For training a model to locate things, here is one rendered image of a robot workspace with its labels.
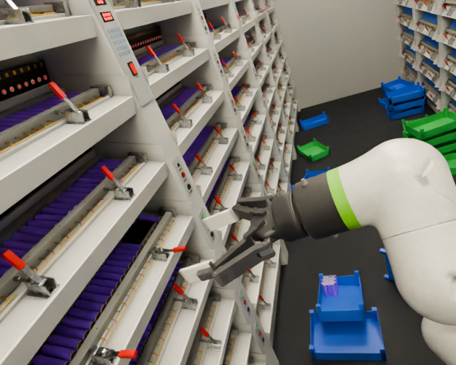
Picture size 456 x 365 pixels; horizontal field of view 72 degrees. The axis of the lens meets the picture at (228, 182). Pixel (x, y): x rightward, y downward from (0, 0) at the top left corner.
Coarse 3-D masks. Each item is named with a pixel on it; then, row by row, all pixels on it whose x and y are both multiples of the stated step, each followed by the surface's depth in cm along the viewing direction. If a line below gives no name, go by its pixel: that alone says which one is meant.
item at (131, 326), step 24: (192, 216) 95; (120, 240) 87; (144, 240) 86; (168, 240) 86; (168, 264) 79; (144, 288) 72; (120, 312) 67; (144, 312) 67; (48, 336) 63; (120, 336) 63; (120, 360) 59
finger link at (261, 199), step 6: (240, 198) 62; (246, 198) 61; (252, 198) 59; (258, 198) 58; (264, 198) 57; (270, 198) 56; (246, 204) 61; (252, 204) 59; (258, 204) 58; (264, 204) 57
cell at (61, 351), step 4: (48, 344) 60; (44, 348) 59; (48, 348) 59; (52, 348) 59; (56, 348) 59; (60, 348) 59; (64, 348) 59; (68, 348) 59; (44, 352) 59; (48, 352) 59; (52, 352) 59; (56, 352) 58; (60, 352) 58; (64, 352) 58; (68, 352) 58; (72, 352) 59; (52, 356) 59; (56, 356) 58; (60, 356) 58; (64, 356) 58; (68, 356) 58; (68, 360) 58
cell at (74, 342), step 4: (52, 336) 61; (56, 336) 61; (60, 336) 61; (64, 336) 61; (48, 340) 61; (52, 340) 61; (56, 340) 60; (60, 340) 60; (64, 340) 60; (68, 340) 60; (72, 340) 60; (76, 340) 60; (80, 340) 61; (52, 344) 61; (56, 344) 60; (60, 344) 60; (64, 344) 60; (68, 344) 60; (72, 344) 60; (76, 344) 60; (72, 348) 60; (76, 348) 60
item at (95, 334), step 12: (168, 216) 91; (156, 228) 87; (156, 240) 84; (144, 252) 79; (132, 264) 76; (132, 276) 73; (120, 288) 70; (132, 288) 71; (120, 300) 68; (108, 312) 65; (96, 324) 62; (108, 324) 64; (96, 336) 60; (84, 348) 58; (72, 360) 57; (84, 360) 57
